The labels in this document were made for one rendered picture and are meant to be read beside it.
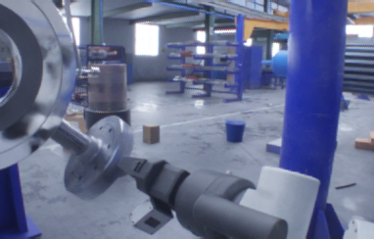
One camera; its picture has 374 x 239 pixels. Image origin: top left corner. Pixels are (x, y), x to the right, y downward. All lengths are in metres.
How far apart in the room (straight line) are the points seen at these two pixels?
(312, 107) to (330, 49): 0.32
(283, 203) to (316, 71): 1.35
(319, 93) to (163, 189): 1.32
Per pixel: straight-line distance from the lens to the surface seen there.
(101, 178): 0.60
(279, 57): 4.04
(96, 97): 2.72
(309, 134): 1.65
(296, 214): 0.31
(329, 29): 1.64
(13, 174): 1.97
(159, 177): 0.41
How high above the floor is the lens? 1.10
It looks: 11 degrees down
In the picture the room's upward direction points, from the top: 1 degrees clockwise
